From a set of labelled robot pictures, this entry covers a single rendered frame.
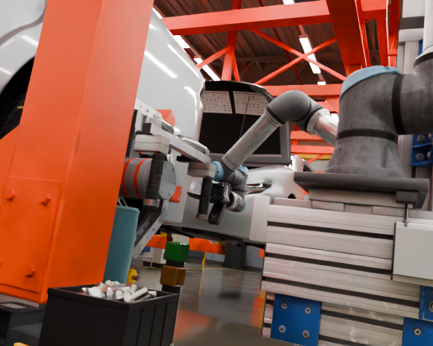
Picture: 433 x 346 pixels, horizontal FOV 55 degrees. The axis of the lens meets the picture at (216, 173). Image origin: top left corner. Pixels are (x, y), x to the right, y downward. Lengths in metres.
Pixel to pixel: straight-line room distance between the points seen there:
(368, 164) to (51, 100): 0.62
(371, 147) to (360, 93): 0.11
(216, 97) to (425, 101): 4.12
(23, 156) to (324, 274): 0.62
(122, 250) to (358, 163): 0.74
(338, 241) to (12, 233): 0.60
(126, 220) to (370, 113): 0.75
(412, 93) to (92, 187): 0.62
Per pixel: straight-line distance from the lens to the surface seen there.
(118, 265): 1.27
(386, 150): 0.84
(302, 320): 0.85
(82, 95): 0.85
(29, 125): 0.92
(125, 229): 1.27
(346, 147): 0.84
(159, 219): 1.64
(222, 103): 4.86
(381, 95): 0.85
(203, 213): 1.48
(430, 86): 0.83
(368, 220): 0.79
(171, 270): 0.88
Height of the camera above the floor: 0.67
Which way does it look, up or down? 10 degrees up
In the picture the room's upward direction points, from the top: 8 degrees clockwise
